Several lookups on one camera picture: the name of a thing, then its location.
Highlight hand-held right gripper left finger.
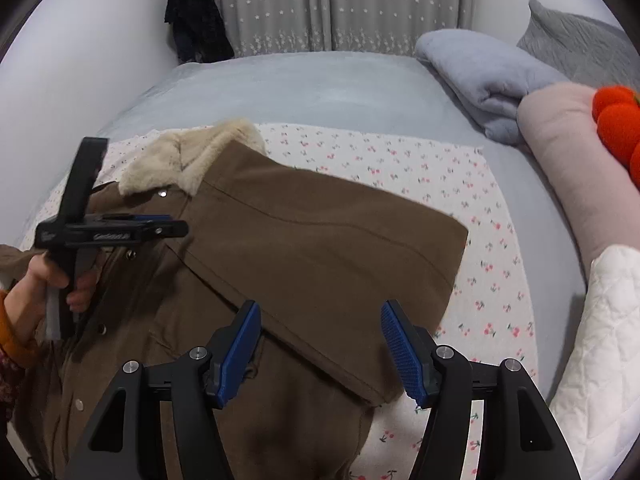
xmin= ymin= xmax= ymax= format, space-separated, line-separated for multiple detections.
xmin=65 ymin=300 xmax=263 ymax=480

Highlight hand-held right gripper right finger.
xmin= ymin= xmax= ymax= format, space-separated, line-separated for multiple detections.
xmin=381 ymin=300 xmax=583 ymax=480

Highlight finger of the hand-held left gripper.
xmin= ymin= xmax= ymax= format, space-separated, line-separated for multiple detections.
xmin=99 ymin=214 xmax=190 ymax=247

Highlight brown coat with fur collar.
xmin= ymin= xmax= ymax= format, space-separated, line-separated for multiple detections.
xmin=0 ymin=119 xmax=470 ymax=480

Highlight person's left forearm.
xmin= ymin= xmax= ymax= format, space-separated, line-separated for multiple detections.
xmin=0 ymin=287 xmax=43 ymax=421

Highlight dark hanging clothes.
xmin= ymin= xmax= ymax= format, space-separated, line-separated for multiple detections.
xmin=164 ymin=0 xmax=236 ymax=66

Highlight person's left hand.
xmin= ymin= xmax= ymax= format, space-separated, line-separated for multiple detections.
xmin=7 ymin=252 xmax=99 ymax=336

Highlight cherry print bed sheet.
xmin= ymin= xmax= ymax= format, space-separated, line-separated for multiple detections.
xmin=20 ymin=122 xmax=541 ymax=480

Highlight white quilted jacket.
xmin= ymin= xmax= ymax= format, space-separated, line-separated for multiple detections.
xmin=549 ymin=244 xmax=640 ymax=480

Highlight grey bed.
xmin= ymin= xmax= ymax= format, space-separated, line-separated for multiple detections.
xmin=15 ymin=51 xmax=588 ymax=411

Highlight pink pillow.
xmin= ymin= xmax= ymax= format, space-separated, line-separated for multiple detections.
xmin=516 ymin=82 xmax=640 ymax=281

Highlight grey star print curtain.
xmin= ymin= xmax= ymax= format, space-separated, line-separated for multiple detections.
xmin=205 ymin=0 xmax=321 ymax=58
xmin=320 ymin=0 xmax=476 ymax=56

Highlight folded grey-blue blanket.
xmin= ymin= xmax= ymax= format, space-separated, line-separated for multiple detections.
xmin=415 ymin=29 xmax=571 ymax=147

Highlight orange pumpkin plush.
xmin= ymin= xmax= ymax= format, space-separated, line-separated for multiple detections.
xmin=592 ymin=85 xmax=640 ymax=186

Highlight grey quilted pillow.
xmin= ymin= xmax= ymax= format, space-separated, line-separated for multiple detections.
xmin=516 ymin=0 xmax=640 ymax=88

